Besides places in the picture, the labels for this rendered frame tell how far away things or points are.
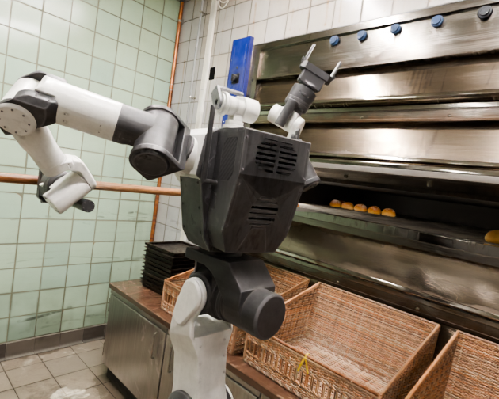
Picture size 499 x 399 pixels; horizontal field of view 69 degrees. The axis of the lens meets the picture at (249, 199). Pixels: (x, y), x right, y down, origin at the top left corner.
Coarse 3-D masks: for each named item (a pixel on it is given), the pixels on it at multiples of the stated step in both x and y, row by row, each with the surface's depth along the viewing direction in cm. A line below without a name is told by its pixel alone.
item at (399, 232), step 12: (300, 216) 187; (312, 216) 182; (324, 216) 177; (336, 216) 173; (360, 228) 164; (372, 228) 160; (384, 228) 156; (396, 228) 153; (420, 240) 146; (432, 240) 143; (444, 240) 140; (456, 240) 137; (468, 252) 134; (480, 252) 131; (492, 252) 129
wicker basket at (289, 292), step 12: (180, 276) 188; (276, 276) 189; (288, 276) 185; (300, 276) 180; (168, 288) 180; (180, 288) 173; (276, 288) 187; (288, 288) 182; (300, 288) 173; (168, 300) 180; (168, 312) 178; (240, 336) 148; (228, 348) 147; (240, 348) 148
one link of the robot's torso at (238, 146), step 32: (224, 128) 84; (192, 160) 87; (224, 160) 83; (256, 160) 80; (288, 160) 85; (192, 192) 90; (224, 192) 82; (256, 192) 82; (288, 192) 87; (192, 224) 92; (224, 224) 81; (256, 224) 96; (288, 224) 91
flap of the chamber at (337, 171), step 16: (320, 176) 183; (336, 176) 173; (352, 176) 163; (368, 176) 154; (384, 176) 146; (400, 176) 140; (416, 176) 134; (432, 176) 130; (448, 176) 127; (464, 176) 123; (480, 176) 120; (464, 192) 139; (480, 192) 133; (496, 192) 127
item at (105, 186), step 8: (0, 176) 103; (8, 176) 105; (16, 176) 106; (24, 176) 108; (32, 176) 110; (32, 184) 110; (104, 184) 125; (112, 184) 128; (120, 184) 130; (128, 184) 133; (136, 192) 136; (144, 192) 138; (152, 192) 140; (160, 192) 142; (168, 192) 145; (176, 192) 147
